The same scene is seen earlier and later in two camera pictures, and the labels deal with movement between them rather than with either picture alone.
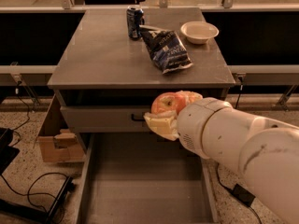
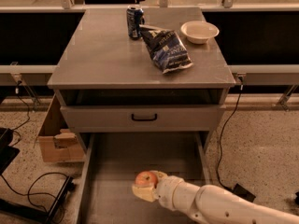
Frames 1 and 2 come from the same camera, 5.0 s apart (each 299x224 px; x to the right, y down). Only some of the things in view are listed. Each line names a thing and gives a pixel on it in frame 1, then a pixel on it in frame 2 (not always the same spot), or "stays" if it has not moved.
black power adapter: x=243 y=195 stays
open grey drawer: x=143 y=178 stays
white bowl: x=199 y=32 stays
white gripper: x=192 y=123 → x=169 y=189
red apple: x=167 y=102 → x=146 y=177
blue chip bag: x=167 y=50 stays
